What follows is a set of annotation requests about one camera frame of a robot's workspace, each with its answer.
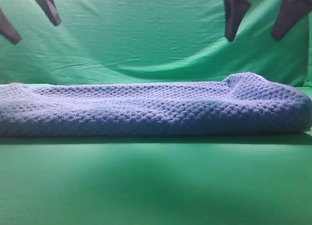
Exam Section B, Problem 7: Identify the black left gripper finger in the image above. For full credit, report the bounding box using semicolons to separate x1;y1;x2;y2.
0;9;21;45
34;0;61;26

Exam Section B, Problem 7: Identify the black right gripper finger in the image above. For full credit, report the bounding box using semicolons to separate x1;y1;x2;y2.
271;0;312;41
223;0;251;42

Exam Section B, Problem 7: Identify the blue waffle-weave towel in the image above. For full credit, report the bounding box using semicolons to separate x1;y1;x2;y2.
0;72;312;137

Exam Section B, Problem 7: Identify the green backdrop cloth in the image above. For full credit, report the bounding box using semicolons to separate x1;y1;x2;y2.
0;0;312;86

